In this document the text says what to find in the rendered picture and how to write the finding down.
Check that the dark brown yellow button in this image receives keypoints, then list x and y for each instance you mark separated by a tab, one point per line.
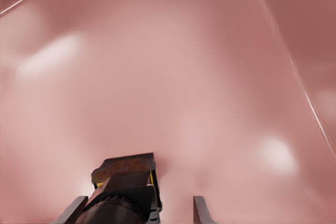
126	182

